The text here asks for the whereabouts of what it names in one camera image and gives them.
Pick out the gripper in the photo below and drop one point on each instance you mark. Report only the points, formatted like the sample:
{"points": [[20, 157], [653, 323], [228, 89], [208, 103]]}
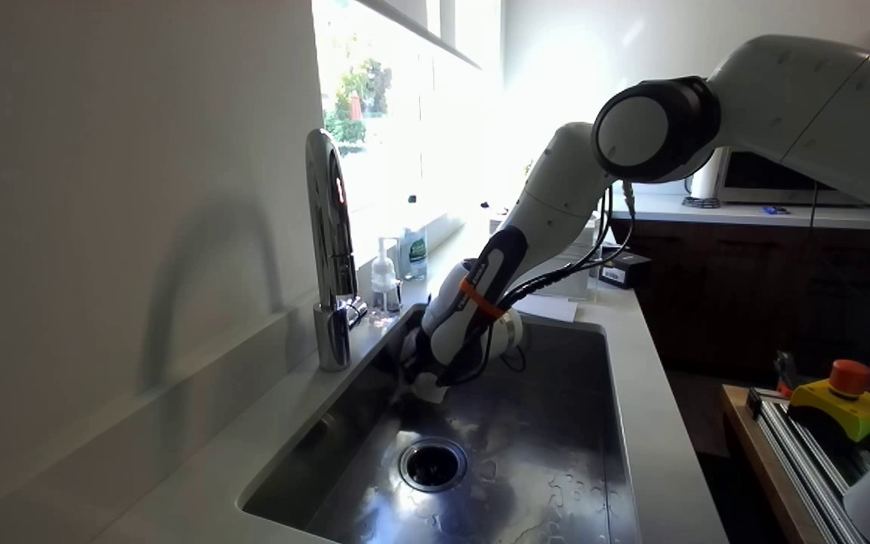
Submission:
{"points": [[416, 355]]}

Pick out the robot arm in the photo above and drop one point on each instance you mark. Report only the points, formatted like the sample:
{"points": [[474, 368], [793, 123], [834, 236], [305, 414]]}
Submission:
{"points": [[782, 98]]}

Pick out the small white object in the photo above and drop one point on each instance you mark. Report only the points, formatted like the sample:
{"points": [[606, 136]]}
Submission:
{"points": [[430, 389]]}

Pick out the chrome tap lever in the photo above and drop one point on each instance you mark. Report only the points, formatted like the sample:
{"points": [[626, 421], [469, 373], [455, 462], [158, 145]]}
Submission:
{"points": [[356, 310]]}

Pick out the clear soap pump bottle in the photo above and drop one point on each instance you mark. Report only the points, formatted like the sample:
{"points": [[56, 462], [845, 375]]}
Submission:
{"points": [[384, 283]]}

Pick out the dish soap bottle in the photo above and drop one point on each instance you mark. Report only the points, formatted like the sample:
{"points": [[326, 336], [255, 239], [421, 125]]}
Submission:
{"points": [[413, 253]]}

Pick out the white paper sheet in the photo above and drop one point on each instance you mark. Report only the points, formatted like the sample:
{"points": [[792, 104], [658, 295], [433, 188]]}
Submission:
{"points": [[548, 307]]}

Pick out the steel sink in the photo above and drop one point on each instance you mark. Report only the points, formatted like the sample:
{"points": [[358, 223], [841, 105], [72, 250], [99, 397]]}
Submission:
{"points": [[526, 453]]}

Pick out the chrome tap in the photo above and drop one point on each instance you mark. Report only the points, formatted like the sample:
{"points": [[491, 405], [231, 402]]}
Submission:
{"points": [[327, 227]]}

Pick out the small black box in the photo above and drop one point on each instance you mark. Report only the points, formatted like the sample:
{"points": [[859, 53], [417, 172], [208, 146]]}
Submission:
{"points": [[626, 270]]}

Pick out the window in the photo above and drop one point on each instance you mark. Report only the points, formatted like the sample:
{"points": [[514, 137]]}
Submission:
{"points": [[405, 98]]}

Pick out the dark wooden cabinet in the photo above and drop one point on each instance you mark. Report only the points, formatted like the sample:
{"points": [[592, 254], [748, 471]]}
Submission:
{"points": [[745, 295]]}

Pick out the paper towel roll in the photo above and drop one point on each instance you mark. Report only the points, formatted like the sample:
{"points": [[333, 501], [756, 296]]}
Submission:
{"points": [[704, 175]]}

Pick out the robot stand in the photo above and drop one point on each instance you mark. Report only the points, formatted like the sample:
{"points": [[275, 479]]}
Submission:
{"points": [[754, 442]]}

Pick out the red and black tool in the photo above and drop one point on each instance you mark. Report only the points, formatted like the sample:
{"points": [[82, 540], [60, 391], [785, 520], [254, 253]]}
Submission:
{"points": [[785, 374]]}

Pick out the small blue object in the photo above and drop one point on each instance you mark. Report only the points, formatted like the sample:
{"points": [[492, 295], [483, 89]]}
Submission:
{"points": [[775, 210]]}

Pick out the microwave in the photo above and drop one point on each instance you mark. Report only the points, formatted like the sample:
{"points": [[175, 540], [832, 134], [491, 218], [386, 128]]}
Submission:
{"points": [[763, 177]]}

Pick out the yellow emergency stop button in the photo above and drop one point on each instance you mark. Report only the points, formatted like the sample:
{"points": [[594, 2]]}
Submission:
{"points": [[843, 412]]}

